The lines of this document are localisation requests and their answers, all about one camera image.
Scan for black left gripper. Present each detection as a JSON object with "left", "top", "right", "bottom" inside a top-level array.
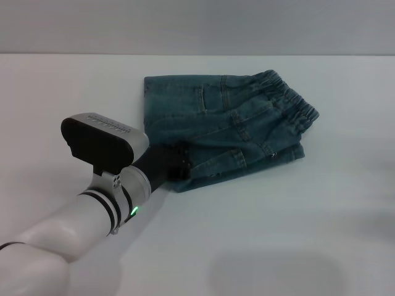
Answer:
[{"left": 135, "top": 141, "right": 193, "bottom": 192}]

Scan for blue denim shorts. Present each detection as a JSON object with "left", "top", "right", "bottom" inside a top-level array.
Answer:
[{"left": 143, "top": 69, "right": 320, "bottom": 194}]

